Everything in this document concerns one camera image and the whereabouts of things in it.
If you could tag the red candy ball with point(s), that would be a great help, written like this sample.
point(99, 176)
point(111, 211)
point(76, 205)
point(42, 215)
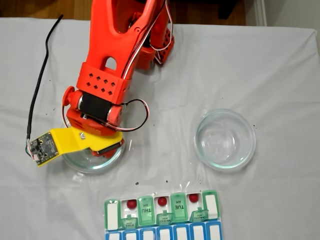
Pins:
point(193, 198)
point(131, 203)
point(162, 200)

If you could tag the weekly pill organizer box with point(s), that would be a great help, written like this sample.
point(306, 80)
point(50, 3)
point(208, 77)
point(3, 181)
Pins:
point(180, 210)

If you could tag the clear glass bowl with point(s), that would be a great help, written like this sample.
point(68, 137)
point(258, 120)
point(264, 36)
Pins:
point(100, 165)
point(225, 162)

